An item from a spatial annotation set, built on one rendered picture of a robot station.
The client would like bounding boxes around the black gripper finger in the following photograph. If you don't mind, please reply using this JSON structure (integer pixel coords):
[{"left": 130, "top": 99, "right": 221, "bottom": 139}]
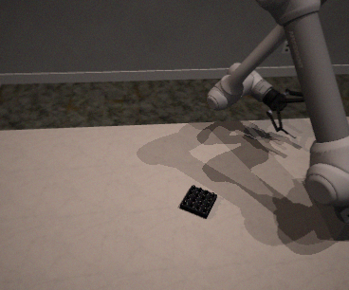
[
  {"left": 266, "top": 103, "right": 296, "bottom": 138},
  {"left": 280, "top": 89, "right": 304, "bottom": 103}
]

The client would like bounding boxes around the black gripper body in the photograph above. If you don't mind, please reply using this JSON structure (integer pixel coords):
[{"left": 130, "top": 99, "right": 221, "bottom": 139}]
[{"left": 263, "top": 88, "right": 287, "bottom": 111}]

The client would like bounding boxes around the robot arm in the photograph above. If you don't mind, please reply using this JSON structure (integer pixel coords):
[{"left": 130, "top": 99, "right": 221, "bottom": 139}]
[{"left": 207, "top": 0, "right": 349, "bottom": 207}]

